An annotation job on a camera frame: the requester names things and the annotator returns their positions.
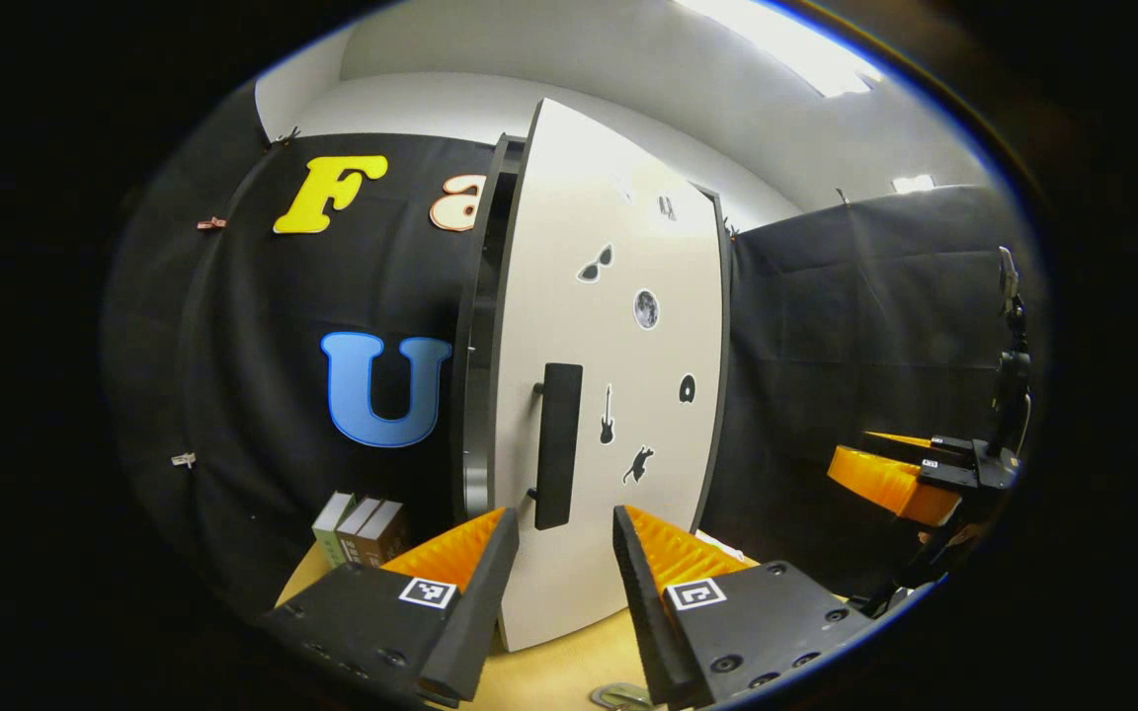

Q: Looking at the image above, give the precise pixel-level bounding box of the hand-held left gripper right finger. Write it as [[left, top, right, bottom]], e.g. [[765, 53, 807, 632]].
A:
[[612, 504, 878, 711]]

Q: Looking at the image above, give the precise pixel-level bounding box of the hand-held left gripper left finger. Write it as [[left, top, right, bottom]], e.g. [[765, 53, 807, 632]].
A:
[[261, 506, 522, 708]]

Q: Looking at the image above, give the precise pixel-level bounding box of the white wavy coaster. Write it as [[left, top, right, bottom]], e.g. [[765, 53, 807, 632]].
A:
[[589, 681, 669, 711]]

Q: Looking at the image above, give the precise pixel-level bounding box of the black door handle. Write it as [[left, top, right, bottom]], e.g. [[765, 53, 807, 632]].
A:
[[529, 362, 584, 531]]

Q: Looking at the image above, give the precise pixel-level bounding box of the grey cabinet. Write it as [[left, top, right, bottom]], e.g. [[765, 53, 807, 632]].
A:
[[448, 97, 733, 653]]

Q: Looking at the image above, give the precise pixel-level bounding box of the green and white object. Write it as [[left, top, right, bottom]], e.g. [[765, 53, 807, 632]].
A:
[[692, 530, 760, 564]]

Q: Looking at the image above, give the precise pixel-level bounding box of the brown book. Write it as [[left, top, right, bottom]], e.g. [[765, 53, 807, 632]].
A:
[[357, 501, 410, 570]]

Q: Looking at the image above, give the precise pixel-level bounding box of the olive book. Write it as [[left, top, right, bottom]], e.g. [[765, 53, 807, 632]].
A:
[[337, 497, 383, 569]]

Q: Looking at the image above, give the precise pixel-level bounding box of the black backdrop cloth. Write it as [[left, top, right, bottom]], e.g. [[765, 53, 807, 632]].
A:
[[105, 84, 1049, 613]]

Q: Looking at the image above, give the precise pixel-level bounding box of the green book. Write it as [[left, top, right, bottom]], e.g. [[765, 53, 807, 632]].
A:
[[312, 491, 359, 569]]

